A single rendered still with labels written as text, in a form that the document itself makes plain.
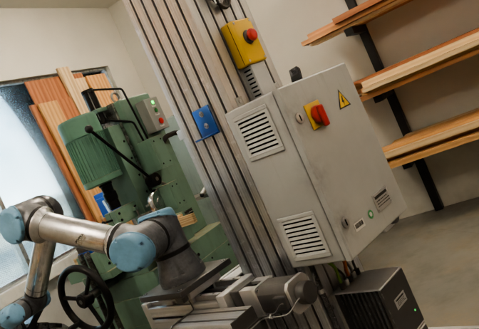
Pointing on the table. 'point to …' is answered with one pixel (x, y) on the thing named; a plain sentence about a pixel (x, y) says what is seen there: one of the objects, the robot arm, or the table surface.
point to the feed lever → (130, 162)
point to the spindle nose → (110, 195)
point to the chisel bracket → (122, 214)
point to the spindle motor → (89, 151)
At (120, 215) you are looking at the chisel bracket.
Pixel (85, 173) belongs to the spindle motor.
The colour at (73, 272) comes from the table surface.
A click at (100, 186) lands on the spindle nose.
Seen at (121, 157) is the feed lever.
